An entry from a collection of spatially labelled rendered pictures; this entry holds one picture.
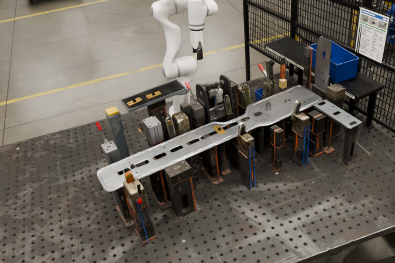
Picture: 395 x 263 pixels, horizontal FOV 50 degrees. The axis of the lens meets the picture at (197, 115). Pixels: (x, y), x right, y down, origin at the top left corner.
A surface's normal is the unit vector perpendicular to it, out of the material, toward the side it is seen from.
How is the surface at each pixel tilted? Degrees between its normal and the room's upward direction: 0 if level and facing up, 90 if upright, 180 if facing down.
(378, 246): 0
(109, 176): 0
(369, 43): 90
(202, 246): 0
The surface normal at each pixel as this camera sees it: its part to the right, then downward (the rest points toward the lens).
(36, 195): -0.10, -0.81
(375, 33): -0.87, 0.36
